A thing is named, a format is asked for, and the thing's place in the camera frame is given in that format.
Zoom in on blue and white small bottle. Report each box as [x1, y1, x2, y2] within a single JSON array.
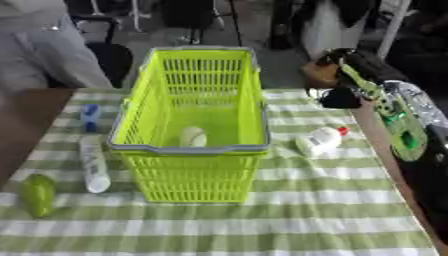
[[78, 103, 102, 133]]

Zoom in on white cylindrical tube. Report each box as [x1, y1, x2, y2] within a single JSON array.
[[78, 134, 112, 194]]

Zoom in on white bottle with red cap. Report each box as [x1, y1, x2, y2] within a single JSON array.
[[294, 126, 350, 158]]

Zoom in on green toy vegetable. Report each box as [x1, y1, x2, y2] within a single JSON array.
[[19, 173, 58, 219]]

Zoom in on person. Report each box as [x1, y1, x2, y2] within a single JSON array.
[[0, 0, 114, 98]]

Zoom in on lime green plastic basket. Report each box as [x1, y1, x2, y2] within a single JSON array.
[[105, 46, 273, 204]]

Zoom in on black chair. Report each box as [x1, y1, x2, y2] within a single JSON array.
[[45, 14, 135, 89]]

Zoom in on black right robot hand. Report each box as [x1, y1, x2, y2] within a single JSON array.
[[301, 47, 408, 110]]

